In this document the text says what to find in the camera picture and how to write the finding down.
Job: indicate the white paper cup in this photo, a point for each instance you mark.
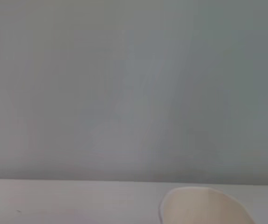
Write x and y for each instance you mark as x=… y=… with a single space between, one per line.
x=206 y=207

